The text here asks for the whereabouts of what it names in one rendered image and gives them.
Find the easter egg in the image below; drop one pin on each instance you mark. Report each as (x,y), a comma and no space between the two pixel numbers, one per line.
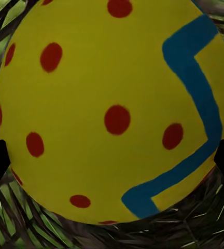
(112,110)

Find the wicker basket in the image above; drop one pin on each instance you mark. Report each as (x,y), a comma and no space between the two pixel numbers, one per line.
(83,235)

